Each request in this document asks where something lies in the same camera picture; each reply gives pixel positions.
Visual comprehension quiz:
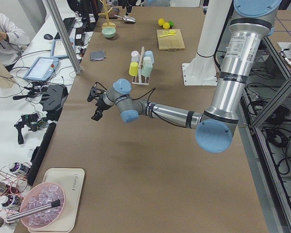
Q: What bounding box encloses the green plastic cup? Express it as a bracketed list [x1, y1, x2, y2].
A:
[141, 64, 153, 77]

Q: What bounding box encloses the metal scoop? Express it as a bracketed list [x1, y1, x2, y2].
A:
[114, 15, 136, 24]

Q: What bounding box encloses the beige plastic tray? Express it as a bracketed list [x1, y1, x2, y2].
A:
[28, 168, 85, 233]

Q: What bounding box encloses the wooden mug tree stand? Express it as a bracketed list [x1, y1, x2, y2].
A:
[98, 0, 116, 29]

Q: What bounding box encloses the bamboo cutting board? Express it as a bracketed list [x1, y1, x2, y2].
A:
[157, 29, 185, 51]

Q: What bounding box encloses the green lime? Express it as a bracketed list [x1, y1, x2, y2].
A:
[168, 21, 174, 28]

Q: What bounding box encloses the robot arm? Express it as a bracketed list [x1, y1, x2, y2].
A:
[85, 0, 280, 152]

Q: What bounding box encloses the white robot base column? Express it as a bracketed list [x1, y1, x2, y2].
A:
[182, 0, 232, 86]

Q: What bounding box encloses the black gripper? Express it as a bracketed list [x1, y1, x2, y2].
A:
[87, 82, 112, 121]

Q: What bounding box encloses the blue teach pendant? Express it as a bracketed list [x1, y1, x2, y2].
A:
[50, 39, 68, 59]
[23, 57, 59, 82]

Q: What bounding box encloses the pink plastic cup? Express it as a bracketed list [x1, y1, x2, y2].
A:
[131, 50, 140, 63]

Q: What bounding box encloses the person in white hoodie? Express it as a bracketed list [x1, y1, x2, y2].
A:
[0, 13, 30, 71]

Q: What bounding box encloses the whole yellow lemon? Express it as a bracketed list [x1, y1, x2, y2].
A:
[162, 22, 170, 30]
[158, 18, 165, 27]

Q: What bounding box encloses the white plastic cup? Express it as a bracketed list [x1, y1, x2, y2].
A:
[143, 56, 152, 66]

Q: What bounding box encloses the metal muddler stick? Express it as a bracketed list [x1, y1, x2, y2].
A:
[6, 199, 61, 222]

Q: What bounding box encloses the yellow plastic cup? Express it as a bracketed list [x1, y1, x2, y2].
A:
[129, 62, 138, 77]

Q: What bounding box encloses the blue plastic cup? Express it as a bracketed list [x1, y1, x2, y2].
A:
[145, 50, 155, 64]

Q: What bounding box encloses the pink bowl of ice cubes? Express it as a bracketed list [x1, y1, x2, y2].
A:
[19, 182, 66, 229]

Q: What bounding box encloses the white wire cup holder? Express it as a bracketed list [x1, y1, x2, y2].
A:
[131, 47, 150, 85]

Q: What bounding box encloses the green ceramic bowl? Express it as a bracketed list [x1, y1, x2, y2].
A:
[101, 27, 116, 38]

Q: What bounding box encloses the grey folded cloth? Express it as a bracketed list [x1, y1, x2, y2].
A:
[90, 50, 106, 61]

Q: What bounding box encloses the yellow plastic knife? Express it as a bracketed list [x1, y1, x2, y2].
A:
[159, 34, 176, 38]

